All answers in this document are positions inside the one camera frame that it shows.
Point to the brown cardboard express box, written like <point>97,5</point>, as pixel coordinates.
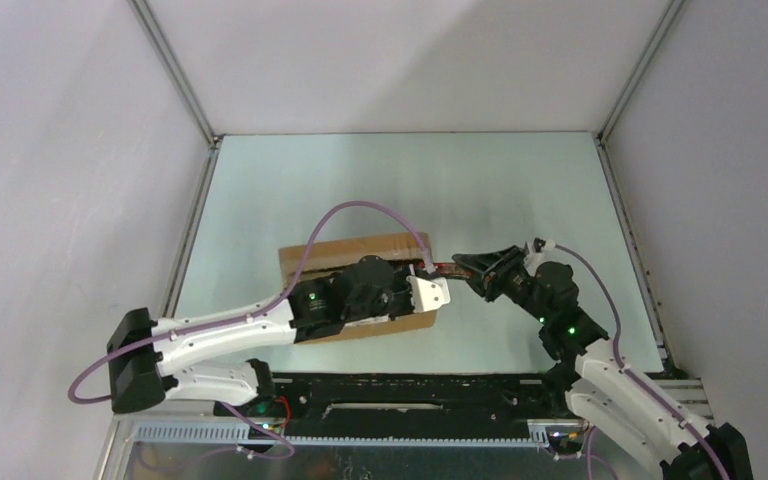
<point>310,265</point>

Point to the aluminium left corner post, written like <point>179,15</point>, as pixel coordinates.
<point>159,40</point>

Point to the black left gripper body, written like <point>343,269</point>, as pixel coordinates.
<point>395,302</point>

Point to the aluminium right corner post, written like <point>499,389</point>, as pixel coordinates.
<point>657,37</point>

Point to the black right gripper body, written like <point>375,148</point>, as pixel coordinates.
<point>518,286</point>

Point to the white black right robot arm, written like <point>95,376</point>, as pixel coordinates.
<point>595,380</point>

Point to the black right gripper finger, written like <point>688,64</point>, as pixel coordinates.
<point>490,261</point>
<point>486,283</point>

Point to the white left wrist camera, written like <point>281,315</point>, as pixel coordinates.
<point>428,295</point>

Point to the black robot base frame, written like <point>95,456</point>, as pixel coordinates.
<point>393,409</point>

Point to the aluminium corner post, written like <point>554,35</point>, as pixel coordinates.
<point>159,40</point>
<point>657,37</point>

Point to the red black utility knife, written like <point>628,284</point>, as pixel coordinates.
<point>451,271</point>

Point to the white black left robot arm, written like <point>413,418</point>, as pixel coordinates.
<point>155,360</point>

